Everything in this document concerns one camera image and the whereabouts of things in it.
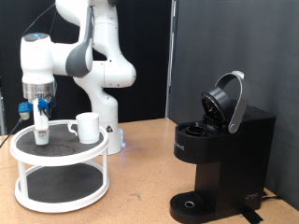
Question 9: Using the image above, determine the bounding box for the black tape strip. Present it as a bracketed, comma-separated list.
[239, 206, 264, 224]

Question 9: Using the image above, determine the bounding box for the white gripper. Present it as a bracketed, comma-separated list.
[32, 98, 50, 140]

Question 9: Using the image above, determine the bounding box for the blue-mounted wrist camera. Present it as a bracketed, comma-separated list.
[18, 101, 34, 121]

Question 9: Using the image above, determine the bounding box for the white ceramic mug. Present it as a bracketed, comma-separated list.
[67, 112, 101, 145]

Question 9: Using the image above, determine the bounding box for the grey metal frame post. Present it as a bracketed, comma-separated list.
[164, 0, 179, 119]

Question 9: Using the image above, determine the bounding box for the black curtain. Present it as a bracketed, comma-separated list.
[0, 0, 173, 136]

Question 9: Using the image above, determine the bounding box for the black Keurig coffee machine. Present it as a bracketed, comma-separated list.
[169, 70, 277, 224]

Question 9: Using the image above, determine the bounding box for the black power cord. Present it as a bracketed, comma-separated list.
[261, 189, 283, 202]

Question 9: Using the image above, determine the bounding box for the orange-rimmed coffee pod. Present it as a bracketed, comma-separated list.
[33, 129, 50, 147]

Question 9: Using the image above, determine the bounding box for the black camera cable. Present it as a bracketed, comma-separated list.
[0, 2, 59, 149]

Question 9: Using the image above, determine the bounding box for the blue cable clip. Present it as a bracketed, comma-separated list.
[36, 96, 58, 116]

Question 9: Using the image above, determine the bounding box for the white two-tier turntable stand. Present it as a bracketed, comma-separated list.
[8, 119, 110, 214]

